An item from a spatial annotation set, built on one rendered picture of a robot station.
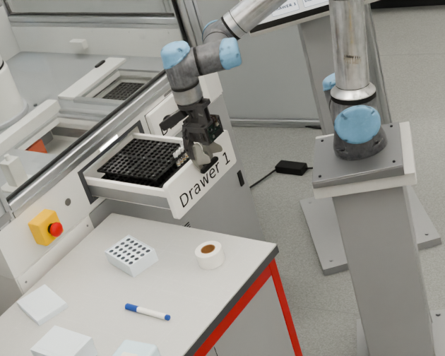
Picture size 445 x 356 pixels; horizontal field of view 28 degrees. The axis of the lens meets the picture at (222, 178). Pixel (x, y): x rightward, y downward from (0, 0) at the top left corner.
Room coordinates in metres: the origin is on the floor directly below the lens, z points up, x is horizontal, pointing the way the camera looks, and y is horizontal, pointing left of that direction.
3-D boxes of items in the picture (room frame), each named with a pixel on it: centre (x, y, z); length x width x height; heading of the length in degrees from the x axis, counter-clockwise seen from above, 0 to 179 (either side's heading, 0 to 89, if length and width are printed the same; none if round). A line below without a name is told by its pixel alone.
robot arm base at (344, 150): (2.15, -0.40, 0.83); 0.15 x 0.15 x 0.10
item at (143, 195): (2.26, 0.20, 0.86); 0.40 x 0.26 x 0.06; 47
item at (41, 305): (1.89, 0.54, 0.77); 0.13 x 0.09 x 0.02; 28
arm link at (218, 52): (2.09, -0.08, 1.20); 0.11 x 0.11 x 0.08; 83
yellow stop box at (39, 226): (2.08, 0.49, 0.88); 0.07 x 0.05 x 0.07; 137
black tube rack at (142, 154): (2.25, 0.20, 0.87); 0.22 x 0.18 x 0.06; 47
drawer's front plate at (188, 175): (2.11, 0.05, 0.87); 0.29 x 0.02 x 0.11; 137
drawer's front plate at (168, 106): (2.56, 0.07, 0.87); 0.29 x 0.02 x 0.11; 137
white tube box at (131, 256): (1.97, 0.29, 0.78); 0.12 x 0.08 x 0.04; 31
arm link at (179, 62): (2.08, 0.02, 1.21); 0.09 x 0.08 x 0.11; 83
